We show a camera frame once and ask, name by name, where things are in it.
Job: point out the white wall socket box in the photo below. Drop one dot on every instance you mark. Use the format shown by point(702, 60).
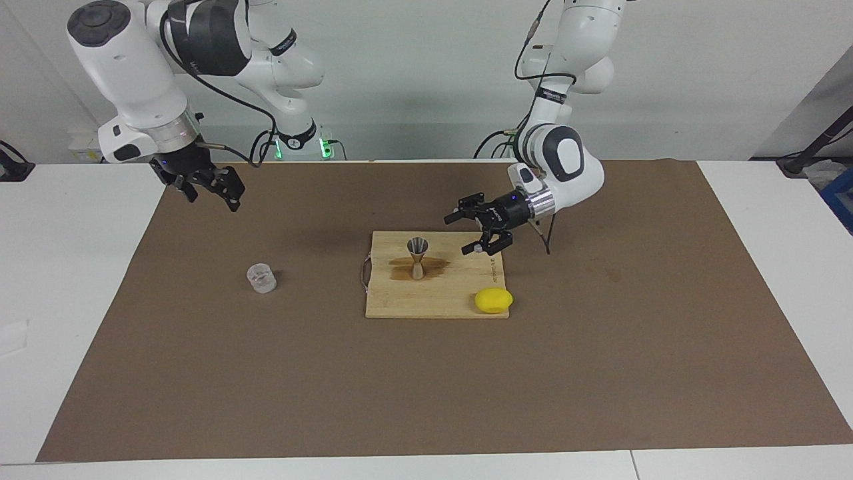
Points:
point(83, 148)

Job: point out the yellow lemon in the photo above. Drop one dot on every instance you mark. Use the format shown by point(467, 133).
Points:
point(494, 300)

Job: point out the wooden cutting board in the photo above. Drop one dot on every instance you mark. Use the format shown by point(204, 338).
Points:
point(440, 293)

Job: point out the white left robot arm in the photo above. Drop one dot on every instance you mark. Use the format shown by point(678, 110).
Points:
point(566, 160)

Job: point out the black stand foot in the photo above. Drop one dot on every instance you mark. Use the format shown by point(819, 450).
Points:
point(13, 170)

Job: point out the black tripod leg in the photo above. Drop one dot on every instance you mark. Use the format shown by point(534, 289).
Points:
point(816, 143)

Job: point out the clear glass cup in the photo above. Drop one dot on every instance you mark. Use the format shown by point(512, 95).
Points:
point(262, 278)

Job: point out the steel double jigger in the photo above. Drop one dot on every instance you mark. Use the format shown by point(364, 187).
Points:
point(418, 250)

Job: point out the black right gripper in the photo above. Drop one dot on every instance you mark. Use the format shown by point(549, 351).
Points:
point(183, 163)

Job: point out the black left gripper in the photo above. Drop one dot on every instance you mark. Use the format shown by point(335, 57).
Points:
point(513, 210)

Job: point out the brown table mat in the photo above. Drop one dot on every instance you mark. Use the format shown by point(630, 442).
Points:
point(426, 386)

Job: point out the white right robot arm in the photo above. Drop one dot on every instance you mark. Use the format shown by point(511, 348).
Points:
point(133, 66)

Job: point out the white crumpled bag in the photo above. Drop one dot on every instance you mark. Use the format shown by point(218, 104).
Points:
point(823, 172)

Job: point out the white paper patch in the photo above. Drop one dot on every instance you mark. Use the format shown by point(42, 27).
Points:
point(13, 336)

